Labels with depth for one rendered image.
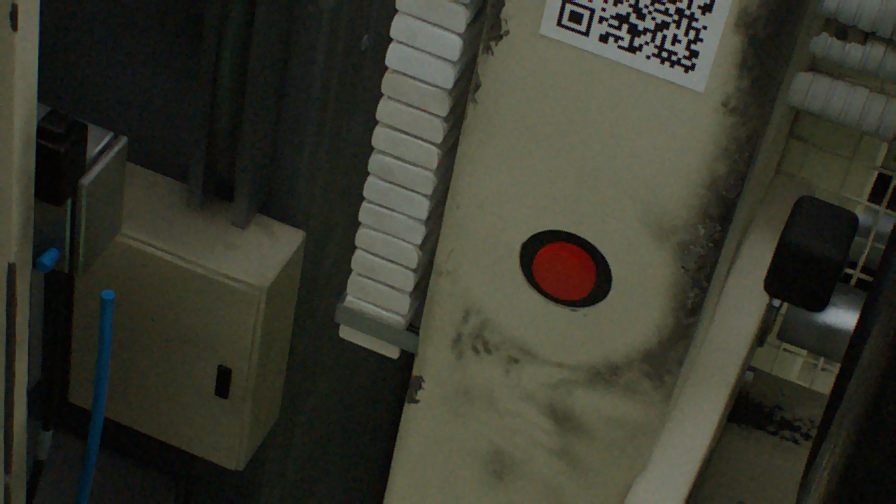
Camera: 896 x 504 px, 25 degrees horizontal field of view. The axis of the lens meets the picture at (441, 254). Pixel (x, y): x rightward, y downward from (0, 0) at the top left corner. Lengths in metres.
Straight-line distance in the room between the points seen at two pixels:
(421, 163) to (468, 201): 0.03
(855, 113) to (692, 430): 0.35
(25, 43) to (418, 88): 0.21
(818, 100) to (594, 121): 0.46
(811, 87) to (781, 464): 0.25
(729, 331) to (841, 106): 0.27
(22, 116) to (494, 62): 0.21
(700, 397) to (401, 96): 0.25
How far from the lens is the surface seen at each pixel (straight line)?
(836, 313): 1.19
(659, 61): 0.86
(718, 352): 1.09
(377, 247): 0.99
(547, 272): 0.94
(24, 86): 0.80
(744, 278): 1.14
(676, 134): 0.88
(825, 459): 0.80
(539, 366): 0.99
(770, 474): 1.25
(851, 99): 1.33
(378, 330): 1.02
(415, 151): 0.95
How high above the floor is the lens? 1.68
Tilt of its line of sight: 42 degrees down
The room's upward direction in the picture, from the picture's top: 12 degrees clockwise
